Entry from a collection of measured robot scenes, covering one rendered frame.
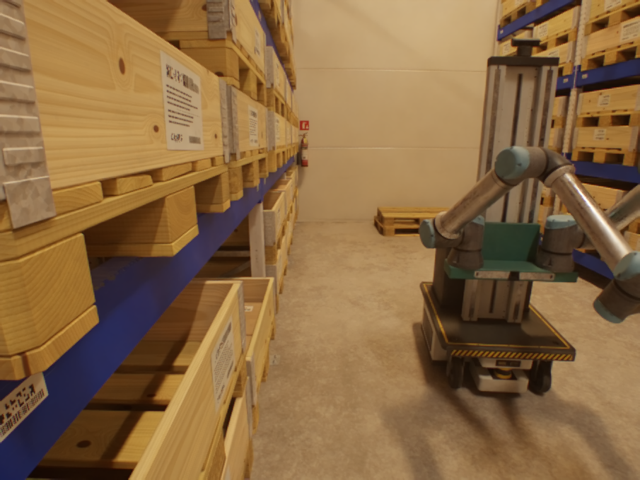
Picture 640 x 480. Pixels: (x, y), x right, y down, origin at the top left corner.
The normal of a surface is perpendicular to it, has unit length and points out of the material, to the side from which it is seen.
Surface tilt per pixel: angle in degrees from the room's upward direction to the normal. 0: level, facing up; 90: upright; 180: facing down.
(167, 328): 90
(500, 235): 90
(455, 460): 0
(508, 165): 85
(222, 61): 90
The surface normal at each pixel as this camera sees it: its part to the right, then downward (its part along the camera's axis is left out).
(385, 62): 0.02, 0.26
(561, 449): 0.00, -0.96
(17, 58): 1.00, -0.01
